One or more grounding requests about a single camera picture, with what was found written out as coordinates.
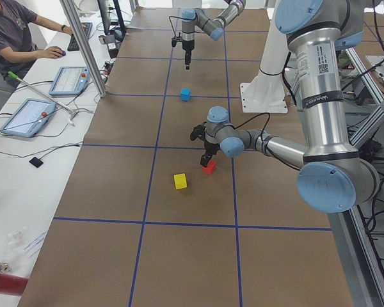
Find red cube block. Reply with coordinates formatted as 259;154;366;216
202;160;216;175

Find blue cube block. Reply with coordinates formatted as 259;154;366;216
180;88;191;102

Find yellow cube block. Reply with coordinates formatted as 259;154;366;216
173;173;188;190

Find black computer monitor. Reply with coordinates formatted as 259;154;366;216
97;0;127;42

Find brown paper table mat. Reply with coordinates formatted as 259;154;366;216
20;9;353;306

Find black keyboard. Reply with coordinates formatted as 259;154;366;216
67;21;93;52

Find far teach pendant tablet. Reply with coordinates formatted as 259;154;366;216
49;67;90;97

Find teach pendant tablet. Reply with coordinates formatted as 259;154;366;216
0;98;56;138
49;67;90;97

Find green tipped metal rod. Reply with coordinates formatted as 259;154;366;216
8;71;94;122

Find small black square pad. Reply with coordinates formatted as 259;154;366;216
29;157;44;168

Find near teach pendant tablet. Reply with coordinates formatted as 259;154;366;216
0;98;56;138

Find seated person grey shirt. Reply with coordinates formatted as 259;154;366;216
0;1;73;88

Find red fire extinguisher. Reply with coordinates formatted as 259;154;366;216
0;272;29;296

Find white camera pole base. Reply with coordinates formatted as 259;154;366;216
240;10;289;114

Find aluminium frame post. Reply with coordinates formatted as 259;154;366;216
60;0;106;98

